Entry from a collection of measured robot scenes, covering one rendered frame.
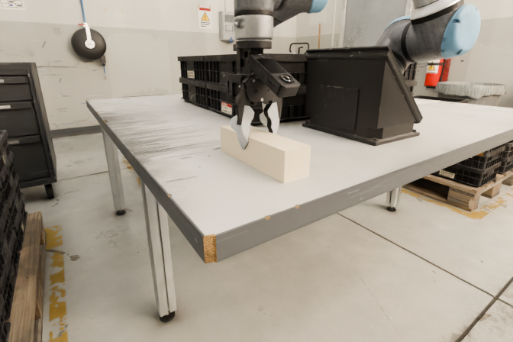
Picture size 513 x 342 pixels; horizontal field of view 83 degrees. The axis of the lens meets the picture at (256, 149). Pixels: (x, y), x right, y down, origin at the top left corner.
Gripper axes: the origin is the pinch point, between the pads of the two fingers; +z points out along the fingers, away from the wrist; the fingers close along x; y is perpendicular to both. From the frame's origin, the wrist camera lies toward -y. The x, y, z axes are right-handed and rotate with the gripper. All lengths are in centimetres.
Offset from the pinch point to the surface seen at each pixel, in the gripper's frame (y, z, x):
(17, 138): 176, 29, 59
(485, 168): 11, 48, -179
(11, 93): 177, 2, 57
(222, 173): -1.6, 4.3, 9.8
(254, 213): -17.7, 4.3, 13.1
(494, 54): 73, -22, -343
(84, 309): 61, 74, 39
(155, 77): 380, 5, -83
